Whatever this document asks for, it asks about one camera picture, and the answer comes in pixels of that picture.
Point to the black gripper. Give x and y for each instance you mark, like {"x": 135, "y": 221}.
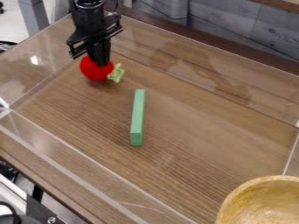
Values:
{"x": 94, "y": 28}

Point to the green rectangular block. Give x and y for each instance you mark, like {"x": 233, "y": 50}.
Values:
{"x": 137, "y": 118}

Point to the black equipment with screw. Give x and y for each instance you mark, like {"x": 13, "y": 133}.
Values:
{"x": 37, "y": 214}

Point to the wooden bowl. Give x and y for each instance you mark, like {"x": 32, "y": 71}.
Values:
{"x": 263, "y": 201}

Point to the red plush fruit green stem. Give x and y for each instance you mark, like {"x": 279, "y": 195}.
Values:
{"x": 109, "y": 72}

